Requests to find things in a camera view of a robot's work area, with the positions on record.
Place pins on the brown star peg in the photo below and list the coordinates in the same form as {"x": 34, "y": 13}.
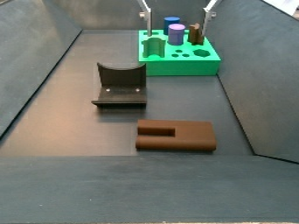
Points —
{"x": 195, "y": 37}

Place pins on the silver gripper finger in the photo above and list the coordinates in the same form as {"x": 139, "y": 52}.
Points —
{"x": 145, "y": 14}
{"x": 208, "y": 14}

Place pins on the brown square-circle object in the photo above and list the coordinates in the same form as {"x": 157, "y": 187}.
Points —
{"x": 175, "y": 135}

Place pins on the green arch block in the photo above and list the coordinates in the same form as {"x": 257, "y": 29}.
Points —
{"x": 153, "y": 47}

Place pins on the purple cylinder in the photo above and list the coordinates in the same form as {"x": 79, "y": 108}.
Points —
{"x": 175, "y": 34}

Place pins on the green shape-sorter base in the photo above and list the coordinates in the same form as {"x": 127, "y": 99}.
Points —
{"x": 183, "y": 59}

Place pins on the blue cylinder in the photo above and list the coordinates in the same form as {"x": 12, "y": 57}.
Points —
{"x": 168, "y": 21}

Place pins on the black curved fixture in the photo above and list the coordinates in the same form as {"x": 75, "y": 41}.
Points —
{"x": 121, "y": 86}

